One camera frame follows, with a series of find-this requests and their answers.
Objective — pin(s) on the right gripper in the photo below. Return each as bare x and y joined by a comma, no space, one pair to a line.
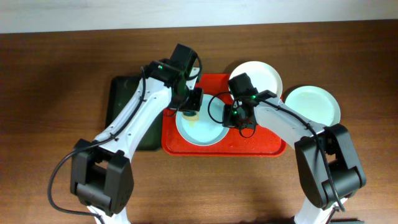
230,121

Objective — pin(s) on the black rectangular tray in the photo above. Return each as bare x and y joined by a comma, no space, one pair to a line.
122,89

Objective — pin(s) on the red plastic tray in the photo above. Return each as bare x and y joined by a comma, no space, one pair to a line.
262,142

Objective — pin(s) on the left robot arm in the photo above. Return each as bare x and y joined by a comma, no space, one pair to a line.
101,175

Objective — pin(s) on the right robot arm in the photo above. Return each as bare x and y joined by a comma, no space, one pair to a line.
329,168

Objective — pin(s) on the light green plate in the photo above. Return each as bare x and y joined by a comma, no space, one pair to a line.
315,104

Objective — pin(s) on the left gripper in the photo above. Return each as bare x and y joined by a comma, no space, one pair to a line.
193,101

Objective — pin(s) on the white plate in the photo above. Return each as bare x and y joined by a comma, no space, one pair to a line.
262,75

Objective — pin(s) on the green and yellow sponge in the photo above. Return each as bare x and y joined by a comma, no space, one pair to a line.
190,115

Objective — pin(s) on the light blue plate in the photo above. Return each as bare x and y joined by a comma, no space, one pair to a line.
204,131

